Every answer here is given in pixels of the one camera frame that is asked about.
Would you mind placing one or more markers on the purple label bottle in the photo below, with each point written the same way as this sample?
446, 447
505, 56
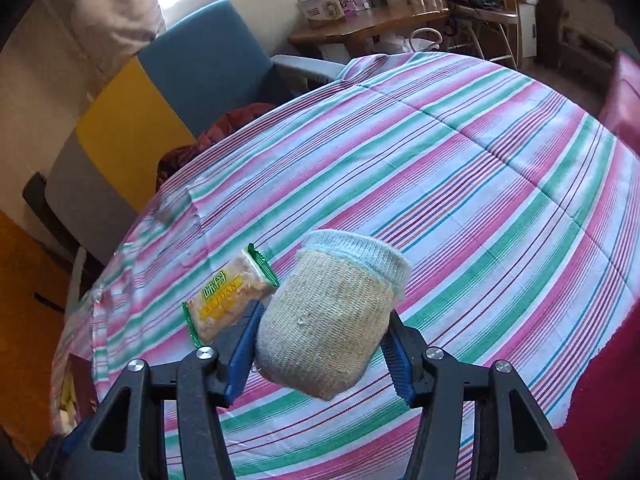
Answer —
346, 2

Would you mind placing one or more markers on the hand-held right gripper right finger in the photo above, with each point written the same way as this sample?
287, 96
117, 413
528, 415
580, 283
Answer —
400, 365

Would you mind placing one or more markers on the dark red cloth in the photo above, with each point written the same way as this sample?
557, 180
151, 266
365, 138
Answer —
225, 125

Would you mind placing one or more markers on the pale patterned curtain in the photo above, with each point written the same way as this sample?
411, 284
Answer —
75, 15

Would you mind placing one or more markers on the grey yellow blue chair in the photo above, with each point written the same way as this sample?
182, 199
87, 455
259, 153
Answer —
210, 60

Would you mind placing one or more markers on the wooden desk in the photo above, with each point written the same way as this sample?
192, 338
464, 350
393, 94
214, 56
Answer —
380, 25

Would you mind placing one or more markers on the wooden folding chair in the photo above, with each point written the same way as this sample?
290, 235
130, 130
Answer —
495, 17

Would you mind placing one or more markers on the maroon gift box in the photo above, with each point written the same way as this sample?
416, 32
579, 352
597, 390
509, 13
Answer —
82, 385

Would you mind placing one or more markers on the striped tablecloth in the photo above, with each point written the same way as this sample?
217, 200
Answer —
450, 185

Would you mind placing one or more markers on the beige knitted scrubber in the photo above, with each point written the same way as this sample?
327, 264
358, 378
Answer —
325, 320

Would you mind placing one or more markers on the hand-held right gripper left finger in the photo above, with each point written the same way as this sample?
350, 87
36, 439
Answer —
242, 355

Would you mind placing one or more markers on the cracker packet with yellow label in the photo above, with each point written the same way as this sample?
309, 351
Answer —
225, 295

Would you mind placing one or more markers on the white narrow cabinet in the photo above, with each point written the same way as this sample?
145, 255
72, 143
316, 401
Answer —
527, 20

